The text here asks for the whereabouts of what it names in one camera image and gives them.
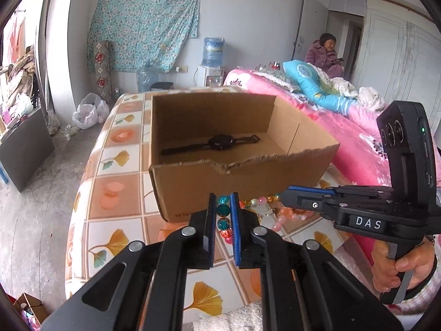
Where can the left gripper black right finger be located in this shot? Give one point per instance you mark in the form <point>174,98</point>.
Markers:
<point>303,287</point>

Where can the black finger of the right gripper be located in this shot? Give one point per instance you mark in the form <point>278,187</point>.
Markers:
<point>301,190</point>
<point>312,202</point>

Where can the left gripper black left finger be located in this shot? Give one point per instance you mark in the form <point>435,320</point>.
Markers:
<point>143,286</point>

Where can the black smart watch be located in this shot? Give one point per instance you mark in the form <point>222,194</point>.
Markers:
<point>218,143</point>

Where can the right hand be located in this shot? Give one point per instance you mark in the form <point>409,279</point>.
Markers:
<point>385,271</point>

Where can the white fluffy cloth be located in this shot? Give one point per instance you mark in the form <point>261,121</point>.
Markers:
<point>248,317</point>

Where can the pink floral bed quilt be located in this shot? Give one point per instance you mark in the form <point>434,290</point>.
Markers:
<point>360,157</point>

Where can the patterned tile table cloth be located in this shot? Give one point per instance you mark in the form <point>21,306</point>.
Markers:
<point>116,203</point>

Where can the brown cardboard box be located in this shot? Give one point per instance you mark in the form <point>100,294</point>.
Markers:
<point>293,149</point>

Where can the blue pillow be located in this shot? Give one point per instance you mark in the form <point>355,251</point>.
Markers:
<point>309,82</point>

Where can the person in purple coat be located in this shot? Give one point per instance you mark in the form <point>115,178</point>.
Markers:
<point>322,54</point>

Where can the white wardrobe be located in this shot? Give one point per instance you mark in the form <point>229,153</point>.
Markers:
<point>399,56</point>

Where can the water dispenser with bottle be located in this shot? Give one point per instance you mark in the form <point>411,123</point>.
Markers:
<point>210,72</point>

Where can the dark grey cabinet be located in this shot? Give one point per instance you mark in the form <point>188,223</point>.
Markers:
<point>25,149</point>

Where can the white plastic bag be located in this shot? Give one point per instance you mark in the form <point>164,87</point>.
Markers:
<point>92,110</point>

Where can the clear empty water jug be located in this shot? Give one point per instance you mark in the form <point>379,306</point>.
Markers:
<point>146,77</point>

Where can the rolled patterned mat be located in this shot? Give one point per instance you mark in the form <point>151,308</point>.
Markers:
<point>101,59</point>

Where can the teal floral wall cloth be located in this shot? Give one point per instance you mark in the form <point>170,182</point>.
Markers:
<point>142,31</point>

